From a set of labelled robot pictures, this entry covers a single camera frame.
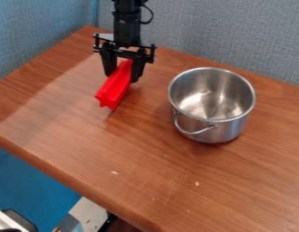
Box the black white object bottom left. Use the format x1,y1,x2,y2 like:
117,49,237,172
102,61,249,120
0,209,38,232

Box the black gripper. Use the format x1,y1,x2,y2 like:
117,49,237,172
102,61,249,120
93,10,156,83

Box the red plastic block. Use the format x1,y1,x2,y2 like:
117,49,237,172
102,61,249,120
94,60,133,110

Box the white grey object under table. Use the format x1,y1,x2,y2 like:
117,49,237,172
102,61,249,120
53,198,107,232

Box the stainless steel pot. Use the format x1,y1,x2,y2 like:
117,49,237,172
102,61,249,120
168,67,256,144

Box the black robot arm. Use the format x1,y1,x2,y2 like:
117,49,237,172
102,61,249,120
93,0,157,82

